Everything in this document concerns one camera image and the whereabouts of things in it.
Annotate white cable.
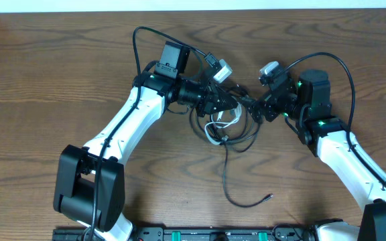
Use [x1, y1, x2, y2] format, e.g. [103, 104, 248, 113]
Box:
[204, 102, 243, 146]

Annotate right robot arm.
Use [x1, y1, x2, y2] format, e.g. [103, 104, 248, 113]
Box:
[249, 62, 386, 240]

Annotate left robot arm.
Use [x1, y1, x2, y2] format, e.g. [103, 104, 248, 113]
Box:
[53, 42, 238, 240]

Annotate right camera black cable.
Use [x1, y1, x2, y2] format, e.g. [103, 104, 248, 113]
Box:
[276, 52, 386, 207]

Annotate camera black cable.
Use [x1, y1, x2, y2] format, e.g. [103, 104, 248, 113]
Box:
[276, 52, 386, 207]
[82, 25, 210, 241]

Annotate left camera black cable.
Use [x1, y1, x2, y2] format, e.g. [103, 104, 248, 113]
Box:
[82, 25, 210, 241]

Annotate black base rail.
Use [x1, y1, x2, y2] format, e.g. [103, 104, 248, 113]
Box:
[52, 224, 318, 241]

